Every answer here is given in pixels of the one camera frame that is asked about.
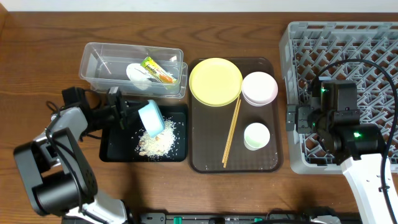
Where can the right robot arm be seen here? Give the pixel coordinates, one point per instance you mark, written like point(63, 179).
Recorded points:
point(359, 150)

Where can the white cup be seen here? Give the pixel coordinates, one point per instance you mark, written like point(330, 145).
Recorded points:
point(256, 136)

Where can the yellow plate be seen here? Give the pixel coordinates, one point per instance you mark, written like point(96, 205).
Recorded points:
point(215, 82)

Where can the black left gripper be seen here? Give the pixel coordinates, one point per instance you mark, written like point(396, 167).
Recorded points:
point(121, 111)

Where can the white napkin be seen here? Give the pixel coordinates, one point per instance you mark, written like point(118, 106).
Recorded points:
point(139, 76)

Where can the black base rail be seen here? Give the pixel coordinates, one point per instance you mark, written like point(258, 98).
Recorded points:
point(317, 215)

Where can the black waste tray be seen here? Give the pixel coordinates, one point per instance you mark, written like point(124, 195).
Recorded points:
point(122, 145)

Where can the clear plastic bin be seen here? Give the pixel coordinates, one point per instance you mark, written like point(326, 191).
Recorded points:
point(103, 65)

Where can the light blue bowl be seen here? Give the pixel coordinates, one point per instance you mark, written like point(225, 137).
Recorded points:
point(152, 118)

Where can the brown serving tray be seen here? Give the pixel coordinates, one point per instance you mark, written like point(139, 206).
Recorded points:
point(209, 132)

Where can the green snack wrapper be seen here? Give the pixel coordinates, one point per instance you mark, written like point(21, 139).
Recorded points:
point(157, 71)

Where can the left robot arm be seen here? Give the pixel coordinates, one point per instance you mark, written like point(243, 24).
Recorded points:
point(57, 177)

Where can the pink bowl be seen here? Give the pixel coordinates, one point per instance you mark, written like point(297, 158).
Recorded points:
point(259, 88)

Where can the grey dishwasher rack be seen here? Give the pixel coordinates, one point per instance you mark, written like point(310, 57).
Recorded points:
point(307, 47)

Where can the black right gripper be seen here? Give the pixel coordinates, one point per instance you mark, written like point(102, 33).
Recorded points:
point(292, 117)

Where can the rice food waste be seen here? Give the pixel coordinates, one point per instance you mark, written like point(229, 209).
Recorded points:
point(166, 145)

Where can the wooden chopstick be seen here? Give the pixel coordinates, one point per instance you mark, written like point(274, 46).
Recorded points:
point(230, 130)
point(234, 127)

